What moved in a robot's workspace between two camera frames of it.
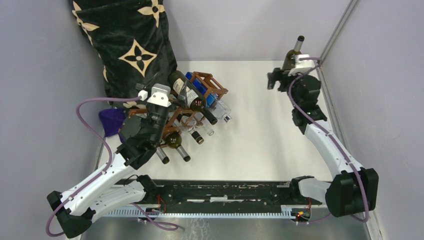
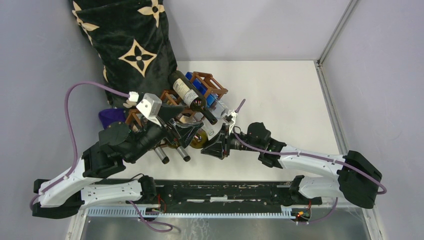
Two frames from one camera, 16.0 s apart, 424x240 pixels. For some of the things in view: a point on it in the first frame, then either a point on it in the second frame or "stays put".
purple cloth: (111, 120) stays put
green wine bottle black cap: (186, 92) stays put
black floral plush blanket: (133, 39) stays put
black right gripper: (279, 74) -> (215, 149)
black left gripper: (140, 86) -> (186, 130)
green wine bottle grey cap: (289, 61) -> (200, 139)
